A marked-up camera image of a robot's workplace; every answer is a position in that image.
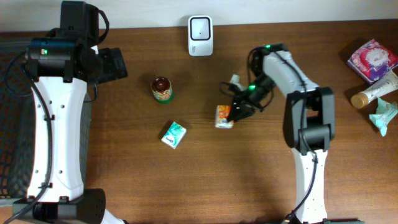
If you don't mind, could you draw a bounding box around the mint green wipes pack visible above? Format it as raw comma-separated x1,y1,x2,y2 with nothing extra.
369,98,397,136

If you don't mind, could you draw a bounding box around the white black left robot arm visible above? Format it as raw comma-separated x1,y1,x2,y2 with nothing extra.
11,1,127,223

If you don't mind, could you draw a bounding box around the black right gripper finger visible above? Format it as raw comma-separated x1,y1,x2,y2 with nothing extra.
226,104,240,122
233,107,256,122

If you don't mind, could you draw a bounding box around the teal tissue pack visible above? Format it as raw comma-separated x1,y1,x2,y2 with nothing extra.
161,122,187,149

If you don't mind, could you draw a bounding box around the red purple pad package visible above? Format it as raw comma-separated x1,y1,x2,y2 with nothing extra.
347,39,397,84

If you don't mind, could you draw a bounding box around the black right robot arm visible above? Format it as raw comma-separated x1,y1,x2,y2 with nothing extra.
227,43,335,223

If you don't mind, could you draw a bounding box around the grey plastic mesh basket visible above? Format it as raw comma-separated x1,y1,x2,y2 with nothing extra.
1,39,91,207

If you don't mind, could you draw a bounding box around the orange tissue pack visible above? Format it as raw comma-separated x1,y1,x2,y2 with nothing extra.
215,105,234,129

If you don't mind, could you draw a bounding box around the brown lid sauce jar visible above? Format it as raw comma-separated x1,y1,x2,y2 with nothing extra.
150,77,174,104

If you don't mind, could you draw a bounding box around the cream tube gold cap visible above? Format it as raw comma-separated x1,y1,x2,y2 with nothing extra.
350,70,397,109

